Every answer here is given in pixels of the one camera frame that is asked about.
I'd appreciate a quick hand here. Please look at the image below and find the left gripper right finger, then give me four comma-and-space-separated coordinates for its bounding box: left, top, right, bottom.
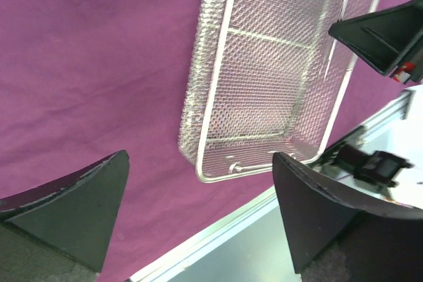
272, 153, 422, 281

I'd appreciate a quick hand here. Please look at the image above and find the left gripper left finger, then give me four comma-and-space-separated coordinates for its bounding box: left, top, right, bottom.
1, 150, 130, 281

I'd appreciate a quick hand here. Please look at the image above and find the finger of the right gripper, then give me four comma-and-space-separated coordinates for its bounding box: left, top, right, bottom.
335, 0, 422, 76

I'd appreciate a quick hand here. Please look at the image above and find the metal mesh instrument tray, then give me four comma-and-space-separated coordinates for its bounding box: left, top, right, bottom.
178, 0, 379, 183

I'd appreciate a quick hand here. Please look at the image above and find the purple cloth wrap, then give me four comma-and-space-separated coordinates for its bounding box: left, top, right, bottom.
1, 0, 409, 281

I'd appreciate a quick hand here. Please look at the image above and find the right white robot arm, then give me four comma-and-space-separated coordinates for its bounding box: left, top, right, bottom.
325, 0, 422, 209

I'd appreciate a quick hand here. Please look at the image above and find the aluminium front rail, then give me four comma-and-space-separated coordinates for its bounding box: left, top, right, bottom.
125, 90, 417, 282

